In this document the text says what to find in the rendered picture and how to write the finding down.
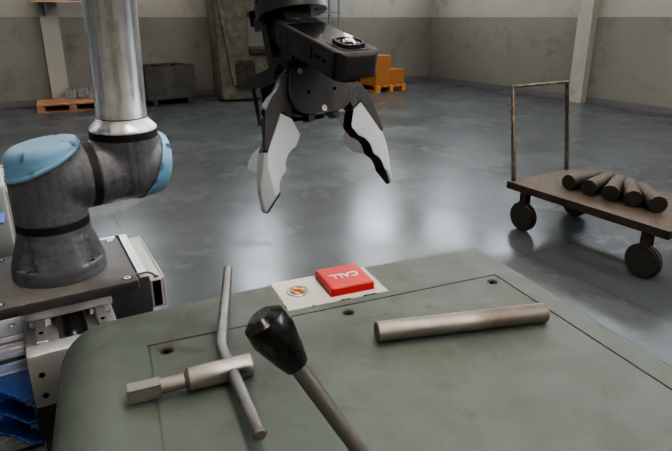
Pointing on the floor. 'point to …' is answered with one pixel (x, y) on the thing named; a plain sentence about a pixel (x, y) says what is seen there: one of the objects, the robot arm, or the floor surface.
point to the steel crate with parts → (169, 82)
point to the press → (233, 39)
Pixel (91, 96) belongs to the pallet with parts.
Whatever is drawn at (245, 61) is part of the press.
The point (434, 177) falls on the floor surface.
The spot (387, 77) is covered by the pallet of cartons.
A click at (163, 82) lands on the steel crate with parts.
